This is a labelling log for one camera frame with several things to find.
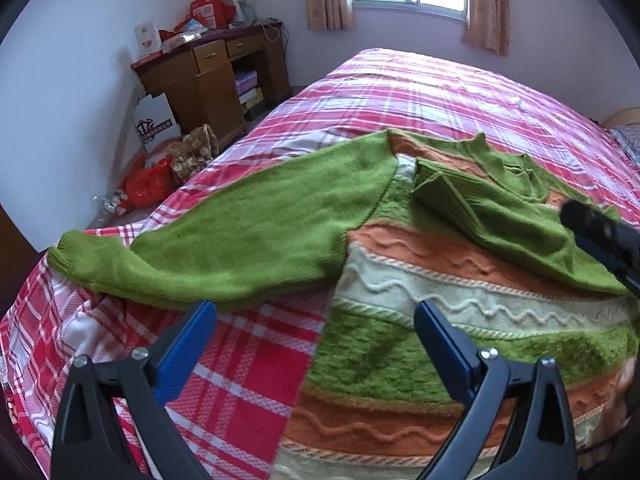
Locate green orange striped knit sweater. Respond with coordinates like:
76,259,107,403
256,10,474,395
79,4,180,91
49,130,639,479

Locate grey patterned pillow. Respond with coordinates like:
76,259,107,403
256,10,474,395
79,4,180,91
610,124,640,167

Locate red white plaid bed sheet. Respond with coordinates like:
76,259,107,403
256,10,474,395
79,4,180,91
1,49,639,479

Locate right beige floral curtain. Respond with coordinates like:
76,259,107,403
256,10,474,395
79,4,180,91
462,0,511,58

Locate red plastic bag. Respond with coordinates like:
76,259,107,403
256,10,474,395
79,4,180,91
120,155,178,209

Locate brown patterned fabric bag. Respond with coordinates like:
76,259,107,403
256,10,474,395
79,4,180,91
166,124,220,183

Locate white printed paper bag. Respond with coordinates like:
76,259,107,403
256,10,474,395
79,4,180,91
134,93,181,154

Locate brown wooden desk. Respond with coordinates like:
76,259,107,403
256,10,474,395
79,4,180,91
132,21,292,148

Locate stacked boxes under desk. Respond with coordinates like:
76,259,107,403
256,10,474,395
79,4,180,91
234,70,265,120

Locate white card box on desk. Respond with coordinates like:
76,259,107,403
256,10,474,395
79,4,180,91
134,21,162,58

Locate red gift box on desk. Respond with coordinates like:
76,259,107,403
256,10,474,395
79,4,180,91
190,0,235,29

